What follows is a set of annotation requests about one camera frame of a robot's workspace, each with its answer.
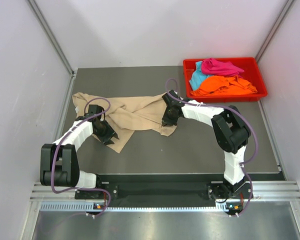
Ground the beige t shirt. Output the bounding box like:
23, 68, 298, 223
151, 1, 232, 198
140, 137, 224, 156
71, 91, 178, 154

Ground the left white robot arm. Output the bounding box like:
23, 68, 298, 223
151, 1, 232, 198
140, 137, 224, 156
40, 104, 119, 199

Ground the left aluminium corner post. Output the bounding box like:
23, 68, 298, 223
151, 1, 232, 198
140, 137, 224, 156
27, 0, 77, 77

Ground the right aluminium corner post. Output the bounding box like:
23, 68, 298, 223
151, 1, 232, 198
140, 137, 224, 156
255, 0, 296, 63

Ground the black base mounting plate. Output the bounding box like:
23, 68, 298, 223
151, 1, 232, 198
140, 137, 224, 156
74, 172, 253, 208

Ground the aluminium front rail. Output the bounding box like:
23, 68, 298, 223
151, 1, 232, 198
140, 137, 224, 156
30, 181, 300, 214

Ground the pink t shirt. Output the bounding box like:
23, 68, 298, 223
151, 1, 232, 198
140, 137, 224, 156
201, 58, 245, 77

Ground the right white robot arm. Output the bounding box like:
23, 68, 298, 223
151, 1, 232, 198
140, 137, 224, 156
161, 90, 251, 203

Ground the light blue t shirt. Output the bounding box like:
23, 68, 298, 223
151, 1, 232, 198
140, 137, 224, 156
189, 61, 209, 91

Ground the orange t shirt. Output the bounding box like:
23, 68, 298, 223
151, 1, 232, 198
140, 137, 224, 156
191, 75, 258, 97

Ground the aluminium corner post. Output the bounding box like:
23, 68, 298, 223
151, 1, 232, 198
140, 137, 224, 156
255, 0, 296, 63
27, 0, 77, 77

